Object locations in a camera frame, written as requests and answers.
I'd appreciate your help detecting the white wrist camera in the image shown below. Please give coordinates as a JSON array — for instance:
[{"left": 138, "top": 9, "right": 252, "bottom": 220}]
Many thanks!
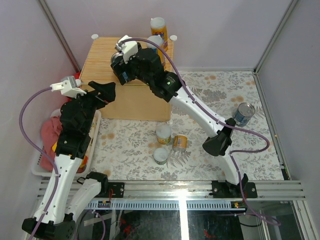
[
  {"left": 115, "top": 35, "right": 138, "bottom": 64},
  {"left": 50, "top": 76, "right": 87, "bottom": 99}
]

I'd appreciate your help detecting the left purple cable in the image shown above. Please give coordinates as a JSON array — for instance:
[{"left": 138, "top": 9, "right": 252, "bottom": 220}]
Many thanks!
[{"left": 19, "top": 86, "right": 61, "bottom": 240}]

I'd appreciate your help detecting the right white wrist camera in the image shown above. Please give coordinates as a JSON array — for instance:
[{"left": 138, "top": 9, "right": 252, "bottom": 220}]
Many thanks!
[{"left": 115, "top": 35, "right": 138, "bottom": 64}]

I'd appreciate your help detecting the white plastic basket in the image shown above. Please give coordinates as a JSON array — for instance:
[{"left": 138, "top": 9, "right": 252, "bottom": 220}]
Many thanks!
[{"left": 31, "top": 110, "right": 102, "bottom": 178}]

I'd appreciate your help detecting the wooden storage box counter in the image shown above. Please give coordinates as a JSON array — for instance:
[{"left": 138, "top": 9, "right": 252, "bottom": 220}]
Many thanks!
[{"left": 79, "top": 37, "right": 172, "bottom": 122}]

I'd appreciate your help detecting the tall blue vegetable can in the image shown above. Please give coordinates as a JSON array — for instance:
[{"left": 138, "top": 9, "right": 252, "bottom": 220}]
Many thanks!
[{"left": 146, "top": 35, "right": 166, "bottom": 70}]

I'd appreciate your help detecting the short green can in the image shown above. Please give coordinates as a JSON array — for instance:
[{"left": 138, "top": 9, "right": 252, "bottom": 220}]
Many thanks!
[{"left": 153, "top": 147, "right": 169, "bottom": 165}]

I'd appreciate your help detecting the purple cable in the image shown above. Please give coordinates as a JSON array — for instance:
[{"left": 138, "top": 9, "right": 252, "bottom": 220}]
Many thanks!
[
  {"left": 19, "top": 86, "right": 61, "bottom": 240},
  {"left": 119, "top": 37, "right": 282, "bottom": 227}
]

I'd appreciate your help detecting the tall yellow lidded can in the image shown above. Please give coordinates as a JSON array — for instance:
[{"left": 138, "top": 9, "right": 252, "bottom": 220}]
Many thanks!
[{"left": 150, "top": 17, "right": 168, "bottom": 51}]

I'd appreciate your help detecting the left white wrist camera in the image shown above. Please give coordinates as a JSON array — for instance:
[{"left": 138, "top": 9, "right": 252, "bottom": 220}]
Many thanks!
[{"left": 50, "top": 76, "right": 87, "bottom": 99}]

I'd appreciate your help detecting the aluminium mounting rail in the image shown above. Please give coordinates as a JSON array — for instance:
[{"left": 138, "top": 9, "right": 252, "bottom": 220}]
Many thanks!
[{"left": 37, "top": 179, "right": 307, "bottom": 211}]

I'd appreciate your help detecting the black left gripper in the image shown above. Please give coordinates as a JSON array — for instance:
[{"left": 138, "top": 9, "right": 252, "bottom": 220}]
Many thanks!
[{"left": 69, "top": 81, "right": 116, "bottom": 134}]

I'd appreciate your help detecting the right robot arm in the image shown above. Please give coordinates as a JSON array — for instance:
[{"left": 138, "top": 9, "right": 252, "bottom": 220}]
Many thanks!
[{"left": 110, "top": 48, "right": 248, "bottom": 198}]

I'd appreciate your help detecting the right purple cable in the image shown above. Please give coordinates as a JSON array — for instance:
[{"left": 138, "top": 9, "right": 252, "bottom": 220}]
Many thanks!
[{"left": 119, "top": 37, "right": 282, "bottom": 227}]

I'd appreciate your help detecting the blue soup can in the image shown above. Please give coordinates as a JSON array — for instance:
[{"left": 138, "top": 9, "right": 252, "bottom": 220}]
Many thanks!
[{"left": 110, "top": 52, "right": 124, "bottom": 66}]

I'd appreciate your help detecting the short yellow can standing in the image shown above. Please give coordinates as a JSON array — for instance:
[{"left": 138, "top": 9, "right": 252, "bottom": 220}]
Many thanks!
[{"left": 155, "top": 124, "right": 172, "bottom": 145}]

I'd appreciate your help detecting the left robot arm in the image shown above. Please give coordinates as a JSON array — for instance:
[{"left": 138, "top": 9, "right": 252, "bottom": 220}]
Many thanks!
[{"left": 21, "top": 79, "right": 116, "bottom": 240}]

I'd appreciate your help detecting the red cloth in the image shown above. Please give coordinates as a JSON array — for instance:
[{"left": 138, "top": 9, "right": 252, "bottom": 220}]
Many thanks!
[{"left": 39, "top": 116, "right": 85, "bottom": 173}]

